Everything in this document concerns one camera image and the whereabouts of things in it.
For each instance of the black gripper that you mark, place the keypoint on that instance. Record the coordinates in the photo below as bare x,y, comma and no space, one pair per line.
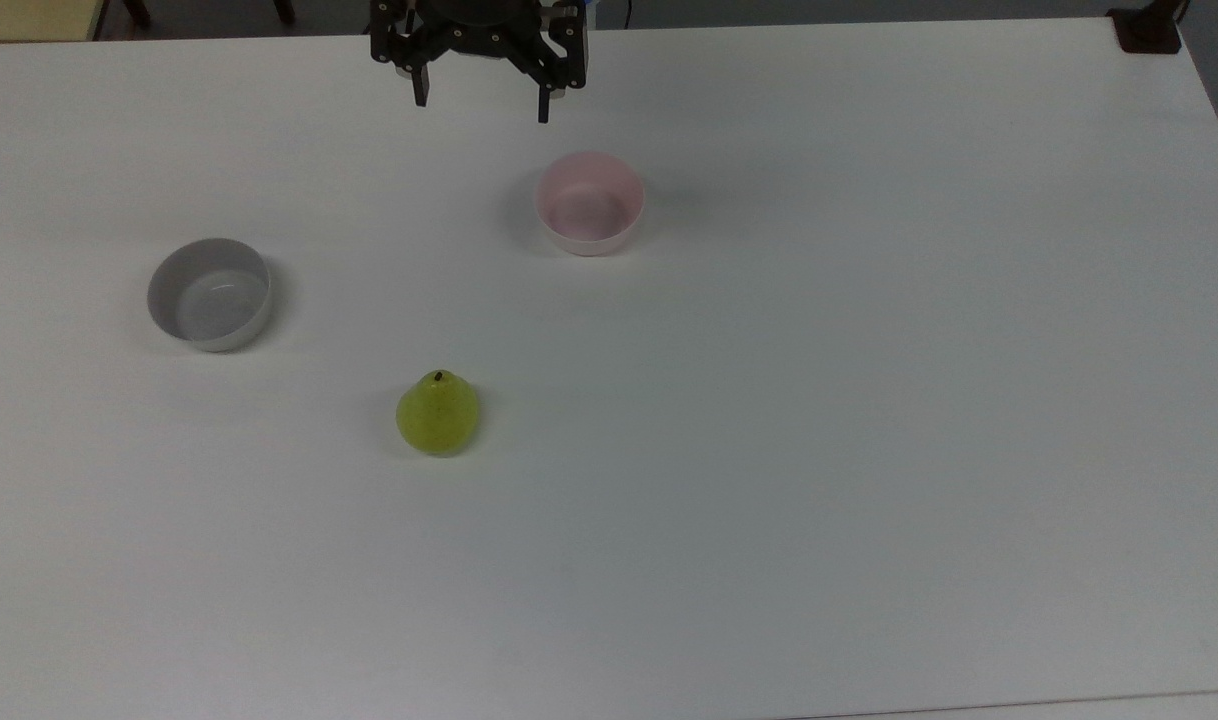
479,25

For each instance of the green pear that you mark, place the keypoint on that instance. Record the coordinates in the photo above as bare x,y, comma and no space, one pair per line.
437,415

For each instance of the pink bowl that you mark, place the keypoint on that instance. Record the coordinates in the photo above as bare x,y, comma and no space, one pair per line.
589,205

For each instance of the grey bowl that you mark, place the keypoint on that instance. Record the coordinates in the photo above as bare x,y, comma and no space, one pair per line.
209,295

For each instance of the dark chair leg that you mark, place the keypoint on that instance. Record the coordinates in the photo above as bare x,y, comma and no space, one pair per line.
284,10
137,10

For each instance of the light wooden desk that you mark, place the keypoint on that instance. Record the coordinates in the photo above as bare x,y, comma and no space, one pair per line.
29,18

